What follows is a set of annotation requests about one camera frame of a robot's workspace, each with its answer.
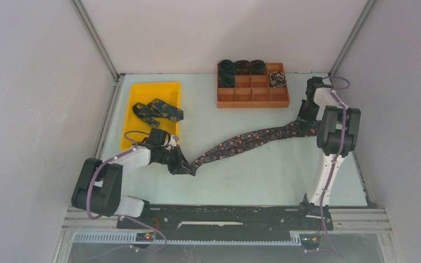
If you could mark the white-patterned tie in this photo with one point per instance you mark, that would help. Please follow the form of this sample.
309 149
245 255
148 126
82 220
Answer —
277 79

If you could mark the rolled dark red-patterned tie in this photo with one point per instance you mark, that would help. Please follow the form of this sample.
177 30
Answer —
242 67

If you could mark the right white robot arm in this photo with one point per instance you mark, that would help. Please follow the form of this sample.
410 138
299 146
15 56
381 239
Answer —
336 126

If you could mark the yellow plastic bin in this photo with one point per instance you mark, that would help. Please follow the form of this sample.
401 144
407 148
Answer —
133 127

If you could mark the rolled dark gold-patterned tie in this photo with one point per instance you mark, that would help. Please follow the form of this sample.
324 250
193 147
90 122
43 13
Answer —
258 67

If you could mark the orange compartment tray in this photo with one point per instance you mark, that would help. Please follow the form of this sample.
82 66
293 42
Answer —
253 91

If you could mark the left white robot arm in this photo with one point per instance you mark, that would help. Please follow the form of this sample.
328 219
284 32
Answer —
98 190

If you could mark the dark floral red-dotted tie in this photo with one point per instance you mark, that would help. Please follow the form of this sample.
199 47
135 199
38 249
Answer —
245 142

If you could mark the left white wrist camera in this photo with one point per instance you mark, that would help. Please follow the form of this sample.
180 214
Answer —
171 141

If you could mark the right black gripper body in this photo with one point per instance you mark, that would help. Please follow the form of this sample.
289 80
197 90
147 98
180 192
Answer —
308 112

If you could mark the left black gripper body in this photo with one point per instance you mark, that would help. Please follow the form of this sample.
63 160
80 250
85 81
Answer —
170 158

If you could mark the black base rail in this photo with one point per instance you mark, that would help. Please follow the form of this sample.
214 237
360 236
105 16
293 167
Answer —
213 223

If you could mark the dark gold-patterned folded tie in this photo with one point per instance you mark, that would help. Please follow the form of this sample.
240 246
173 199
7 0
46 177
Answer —
157 108

